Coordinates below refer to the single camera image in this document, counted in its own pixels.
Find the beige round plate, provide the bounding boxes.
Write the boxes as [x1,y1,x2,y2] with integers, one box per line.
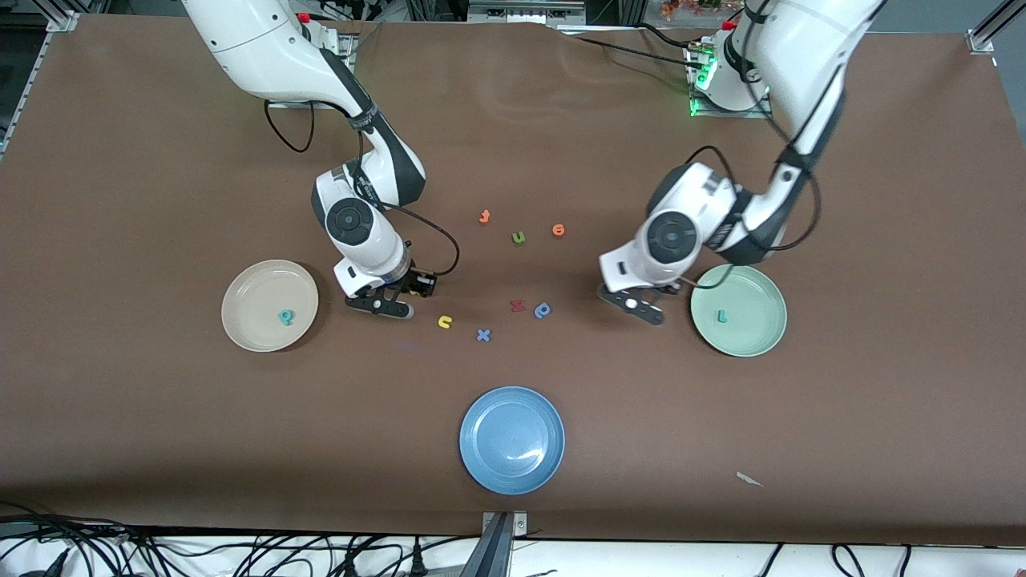
[221,259,320,353]

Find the green round plate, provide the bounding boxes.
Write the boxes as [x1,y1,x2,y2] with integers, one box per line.
[690,264,788,357]

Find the blue round plate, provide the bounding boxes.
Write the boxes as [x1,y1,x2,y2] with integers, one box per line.
[459,386,566,495]

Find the brown table cover sheet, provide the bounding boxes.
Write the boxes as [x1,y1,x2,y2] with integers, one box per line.
[0,12,1026,547]

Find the orange artificial flowers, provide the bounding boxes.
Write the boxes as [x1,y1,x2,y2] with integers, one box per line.
[660,0,742,21]

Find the grey power strip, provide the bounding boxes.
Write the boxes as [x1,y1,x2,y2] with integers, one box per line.
[467,0,586,23]

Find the aluminium corner profile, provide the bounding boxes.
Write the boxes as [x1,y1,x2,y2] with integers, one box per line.
[966,0,1007,54]

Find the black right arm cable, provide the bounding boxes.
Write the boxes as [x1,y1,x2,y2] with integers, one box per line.
[263,100,461,277]

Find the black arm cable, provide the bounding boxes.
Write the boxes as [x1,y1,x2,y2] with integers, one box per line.
[263,100,461,277]
[677,0,823,291]

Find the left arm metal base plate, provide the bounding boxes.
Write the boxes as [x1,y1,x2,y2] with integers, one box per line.
[689,42,775,120]

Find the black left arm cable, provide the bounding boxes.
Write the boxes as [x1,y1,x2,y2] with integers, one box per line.
[677,0,823,291]

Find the long black base cable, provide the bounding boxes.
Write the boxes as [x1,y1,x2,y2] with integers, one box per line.
[561,30,706,73]

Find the short black base cable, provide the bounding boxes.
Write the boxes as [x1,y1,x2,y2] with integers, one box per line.
[637,21,697,51]

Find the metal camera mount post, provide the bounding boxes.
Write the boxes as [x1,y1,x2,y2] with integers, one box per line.
[461,511,528,577]

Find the thin black looped cable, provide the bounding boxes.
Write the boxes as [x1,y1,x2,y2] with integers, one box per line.
[832,543,868,577]

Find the aluminium table side rail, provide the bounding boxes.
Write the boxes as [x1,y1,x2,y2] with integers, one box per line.
[0,30,50,161]

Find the thick black floor cable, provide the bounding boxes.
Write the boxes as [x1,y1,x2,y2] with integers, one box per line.
[0,513,133,536]

